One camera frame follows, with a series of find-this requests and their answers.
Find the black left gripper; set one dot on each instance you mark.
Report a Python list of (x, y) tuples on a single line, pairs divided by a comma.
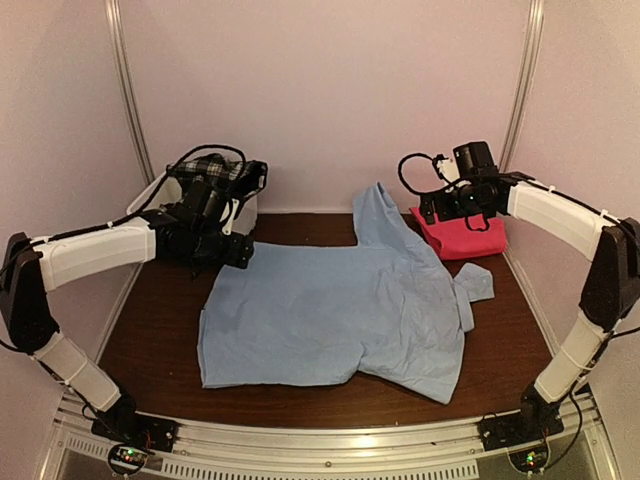
[(239, 252)]

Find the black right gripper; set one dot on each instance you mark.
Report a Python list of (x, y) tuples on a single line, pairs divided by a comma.
[(428, 207)]

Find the pink trousers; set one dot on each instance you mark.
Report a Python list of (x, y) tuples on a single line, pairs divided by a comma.
[(453, 240)]

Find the light blue shirt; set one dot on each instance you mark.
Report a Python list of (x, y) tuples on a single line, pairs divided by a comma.
[(315, 316)]

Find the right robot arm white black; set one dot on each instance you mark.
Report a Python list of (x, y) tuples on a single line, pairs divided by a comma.
[(610, 245)]

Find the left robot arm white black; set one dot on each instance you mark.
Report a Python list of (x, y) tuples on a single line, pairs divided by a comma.
[(33, 268)]

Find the white plastic laundry bin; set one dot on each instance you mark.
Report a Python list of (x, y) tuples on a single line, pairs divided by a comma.
[(171, 192)]

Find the black white plaid garment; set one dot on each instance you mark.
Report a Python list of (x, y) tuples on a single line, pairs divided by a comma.
[(242, 180)]

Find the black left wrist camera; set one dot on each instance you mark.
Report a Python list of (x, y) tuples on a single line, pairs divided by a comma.
[(203, 203)]

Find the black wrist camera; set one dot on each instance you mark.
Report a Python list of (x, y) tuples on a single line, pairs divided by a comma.
[(474, 159), (203, 203)]

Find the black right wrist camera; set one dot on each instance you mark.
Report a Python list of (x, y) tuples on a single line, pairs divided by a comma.
[(474, 159)]

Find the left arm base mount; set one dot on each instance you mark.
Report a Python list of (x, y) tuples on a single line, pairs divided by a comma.
[(138, 438)]

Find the right aluminium frame post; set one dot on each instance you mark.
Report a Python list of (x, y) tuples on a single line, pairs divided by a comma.
[(529, 60)]

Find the aluminium frame post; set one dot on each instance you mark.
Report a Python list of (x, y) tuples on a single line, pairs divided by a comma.
[(529, 60), (123, 71)]

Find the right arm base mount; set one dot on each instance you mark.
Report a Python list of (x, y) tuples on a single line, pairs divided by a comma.
[(524, 434)]

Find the front aluminium rail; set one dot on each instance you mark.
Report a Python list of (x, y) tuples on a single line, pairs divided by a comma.
[(441, 450)]

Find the left aluminium frame post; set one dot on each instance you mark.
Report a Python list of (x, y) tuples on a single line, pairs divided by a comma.
[(123, 71)]

